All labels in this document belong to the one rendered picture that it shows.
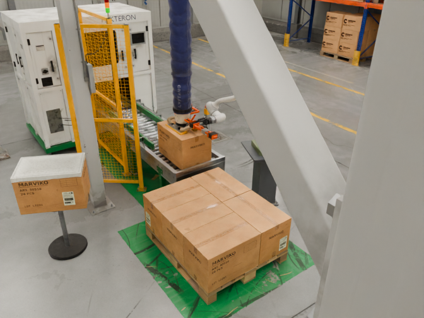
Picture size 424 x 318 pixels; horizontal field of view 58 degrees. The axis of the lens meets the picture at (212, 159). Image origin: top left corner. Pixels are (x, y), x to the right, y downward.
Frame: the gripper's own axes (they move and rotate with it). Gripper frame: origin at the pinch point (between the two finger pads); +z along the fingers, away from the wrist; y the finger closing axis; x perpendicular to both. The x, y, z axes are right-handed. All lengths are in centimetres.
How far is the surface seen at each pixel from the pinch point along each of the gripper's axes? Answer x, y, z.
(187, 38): 15, -92, -2
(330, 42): 391, 68, -724
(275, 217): -128, 53, -8
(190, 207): -67, 53, 50
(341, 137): 16, 109, -307
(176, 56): 19, -74, 9
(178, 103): 20.1, -20.6, 8.5
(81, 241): 9, 104, 144
